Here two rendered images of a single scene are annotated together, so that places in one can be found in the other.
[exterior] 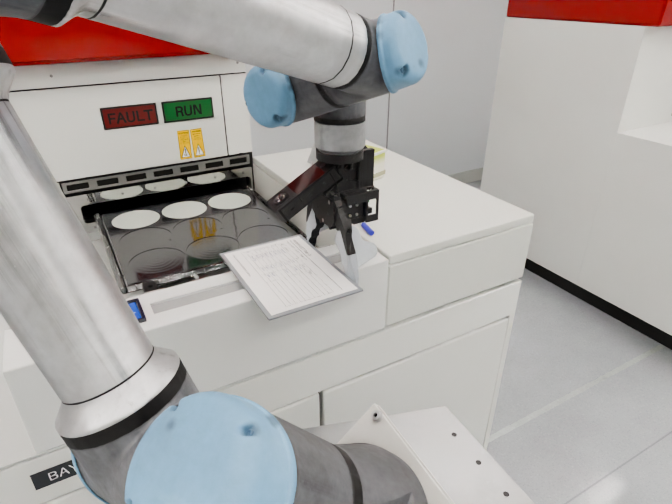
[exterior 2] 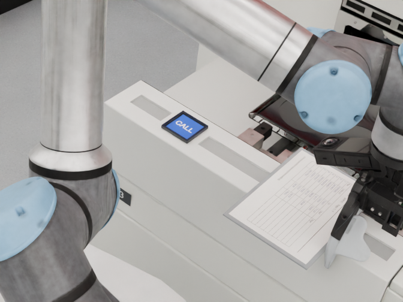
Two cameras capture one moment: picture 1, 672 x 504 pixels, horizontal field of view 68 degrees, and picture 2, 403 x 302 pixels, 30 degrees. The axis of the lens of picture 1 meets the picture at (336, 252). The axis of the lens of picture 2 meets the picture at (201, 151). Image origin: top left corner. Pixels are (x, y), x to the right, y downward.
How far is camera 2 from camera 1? 0.71 m
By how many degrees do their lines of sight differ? 52
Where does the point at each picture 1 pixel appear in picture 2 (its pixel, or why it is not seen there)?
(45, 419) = (111, 147)
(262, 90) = not seen: hidden behind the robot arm
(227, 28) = (156, 12)
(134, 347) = (72, 139)
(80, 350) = (47, 118)
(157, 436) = (24, 183)
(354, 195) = (376, 194)
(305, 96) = not seen: hidden behind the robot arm
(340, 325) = (317, 289)
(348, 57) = (261, 75)
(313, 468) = (35, 263)
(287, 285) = (279, 210)
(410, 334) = not seen: outside the picture
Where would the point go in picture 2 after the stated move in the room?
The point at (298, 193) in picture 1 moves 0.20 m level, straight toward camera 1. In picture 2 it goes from (336, 150) to (207, 184)
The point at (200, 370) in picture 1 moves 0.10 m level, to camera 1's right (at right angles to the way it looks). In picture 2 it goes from (199, 208) to (222, 253)
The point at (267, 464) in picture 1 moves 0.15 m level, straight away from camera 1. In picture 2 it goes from (9, 230) to (120, 190)
